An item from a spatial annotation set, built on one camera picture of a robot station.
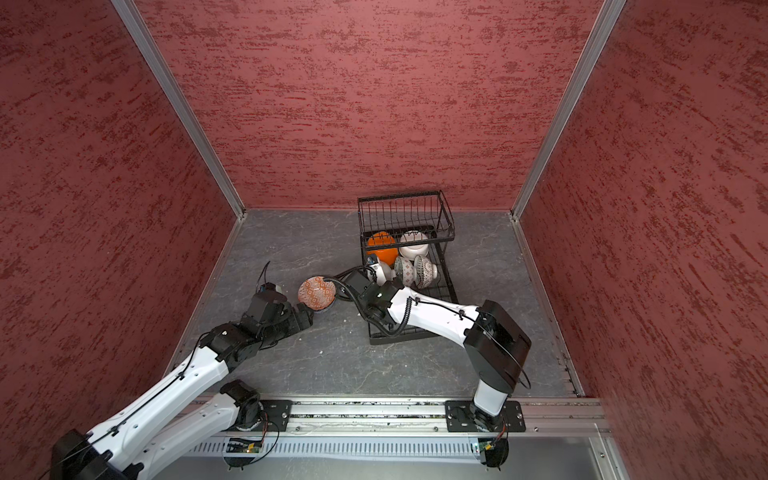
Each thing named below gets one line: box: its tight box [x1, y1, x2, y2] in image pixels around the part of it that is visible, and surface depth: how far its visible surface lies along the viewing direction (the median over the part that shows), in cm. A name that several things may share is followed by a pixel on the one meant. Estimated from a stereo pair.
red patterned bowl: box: [298, 276, 336, 311], surface depth 95 cm
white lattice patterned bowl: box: [414, 254, 438, 289], surface depth 94 cm
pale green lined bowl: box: [367, 260, 397, 286], surface depth 76 cm
